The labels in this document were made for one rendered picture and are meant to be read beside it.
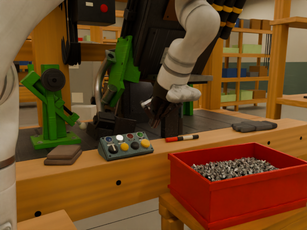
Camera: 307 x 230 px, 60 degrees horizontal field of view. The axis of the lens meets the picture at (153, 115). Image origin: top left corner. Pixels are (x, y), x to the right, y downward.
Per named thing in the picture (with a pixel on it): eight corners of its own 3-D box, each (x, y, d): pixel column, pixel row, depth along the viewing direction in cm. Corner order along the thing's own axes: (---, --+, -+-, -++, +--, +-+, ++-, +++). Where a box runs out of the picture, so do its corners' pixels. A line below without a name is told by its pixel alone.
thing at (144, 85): (179, 118, 134) (180, 49, 127) (123, 125, 119) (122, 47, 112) (160, 112, 149) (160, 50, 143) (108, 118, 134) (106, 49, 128)
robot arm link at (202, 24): (199, 79, 61) (184, 58, 67) (231, 16, 52) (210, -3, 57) (173, 78, 58) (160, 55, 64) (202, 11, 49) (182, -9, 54)
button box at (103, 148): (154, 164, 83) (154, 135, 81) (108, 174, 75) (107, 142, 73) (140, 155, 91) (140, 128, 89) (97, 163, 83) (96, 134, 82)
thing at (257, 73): (271, 108, 719) (278, 19, 676) (198, 116, 607) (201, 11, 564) (255, 105, 766) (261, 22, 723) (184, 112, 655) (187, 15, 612)
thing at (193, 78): (213, 84, 96) (213, 75, 96) (176, 86, 88) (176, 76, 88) (157, 79, 129) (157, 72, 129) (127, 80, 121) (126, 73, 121)
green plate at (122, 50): (137, 96, 101) (149, 42, 100) (117, 92, 97) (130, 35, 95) (124, 93, 111) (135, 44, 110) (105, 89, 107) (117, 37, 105)
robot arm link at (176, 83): (169, 103, 60) (178, 82, 56) (149, 73, 66) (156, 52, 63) (200, 101, 64) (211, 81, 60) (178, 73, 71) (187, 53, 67)
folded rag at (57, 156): (72, 165, 72) (71, 155, 71) (43, 165, 72) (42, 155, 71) (82, 153, 82) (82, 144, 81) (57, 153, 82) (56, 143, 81)
